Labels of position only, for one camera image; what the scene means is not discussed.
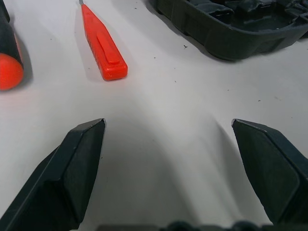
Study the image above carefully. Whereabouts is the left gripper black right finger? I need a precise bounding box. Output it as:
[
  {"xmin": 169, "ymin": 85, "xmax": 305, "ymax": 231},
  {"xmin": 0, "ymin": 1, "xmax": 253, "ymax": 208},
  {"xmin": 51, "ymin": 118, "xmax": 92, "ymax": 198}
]
[{"xmin": 231, "ymin": 118, "xmax": 308, "ymax": 226}]

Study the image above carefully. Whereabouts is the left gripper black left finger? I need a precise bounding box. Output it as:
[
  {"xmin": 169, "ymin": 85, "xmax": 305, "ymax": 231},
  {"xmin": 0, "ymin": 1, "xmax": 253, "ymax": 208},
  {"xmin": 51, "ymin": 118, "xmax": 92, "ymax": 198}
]
[{"xmin": 0, "ymin": 118, "xmax": 107, "ymax": 231}]

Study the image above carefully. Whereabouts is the dark plastic tool case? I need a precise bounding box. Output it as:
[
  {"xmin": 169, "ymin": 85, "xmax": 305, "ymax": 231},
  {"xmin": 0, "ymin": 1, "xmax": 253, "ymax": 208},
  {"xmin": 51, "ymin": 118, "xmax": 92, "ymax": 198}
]
[{"xmin": 148, "ymin": 0, "xmax": 308, "ymax": 62}]

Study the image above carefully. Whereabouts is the orange tester screwdriver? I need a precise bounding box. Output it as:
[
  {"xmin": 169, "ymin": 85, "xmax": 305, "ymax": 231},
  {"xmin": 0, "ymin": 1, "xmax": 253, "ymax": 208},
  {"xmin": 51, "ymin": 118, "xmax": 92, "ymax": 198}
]
[{"xmin": 78, "ymin": 0, "xmax": 128, "ymax": 81}]

